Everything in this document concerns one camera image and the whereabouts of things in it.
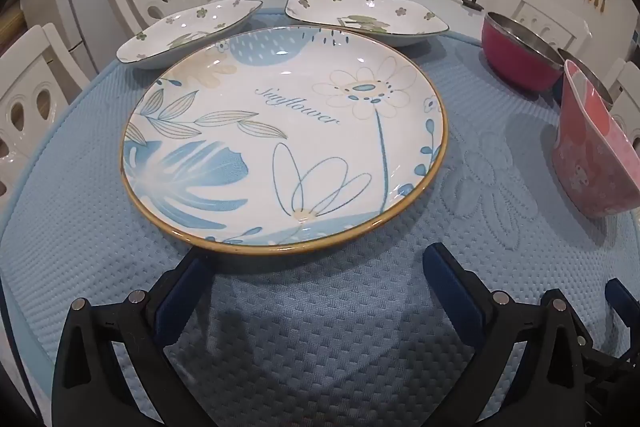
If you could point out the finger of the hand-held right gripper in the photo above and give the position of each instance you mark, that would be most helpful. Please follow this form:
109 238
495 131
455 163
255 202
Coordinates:
620 299

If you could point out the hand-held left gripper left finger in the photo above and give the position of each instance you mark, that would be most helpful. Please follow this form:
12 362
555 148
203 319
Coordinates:
175 302

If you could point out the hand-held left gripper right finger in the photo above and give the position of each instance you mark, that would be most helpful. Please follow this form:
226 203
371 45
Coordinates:
452 287

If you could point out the pink cartoon bowl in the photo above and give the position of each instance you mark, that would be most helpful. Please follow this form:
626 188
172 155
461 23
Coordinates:
590 167

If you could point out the round blue floral plate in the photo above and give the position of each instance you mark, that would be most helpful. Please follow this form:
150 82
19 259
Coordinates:
280 132

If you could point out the blue steel bowl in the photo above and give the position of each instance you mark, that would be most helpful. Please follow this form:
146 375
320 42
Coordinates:
595 82

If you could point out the magenta steel bowl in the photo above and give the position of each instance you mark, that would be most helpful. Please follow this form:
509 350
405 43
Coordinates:
515 62

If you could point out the green flower square plate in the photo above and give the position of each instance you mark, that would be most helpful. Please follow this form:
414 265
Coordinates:
350 12
190 32

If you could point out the light blue quilted mat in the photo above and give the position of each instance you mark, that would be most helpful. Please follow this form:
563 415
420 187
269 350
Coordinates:
350 307

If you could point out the small black lid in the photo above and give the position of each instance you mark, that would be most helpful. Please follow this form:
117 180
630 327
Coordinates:
472 4

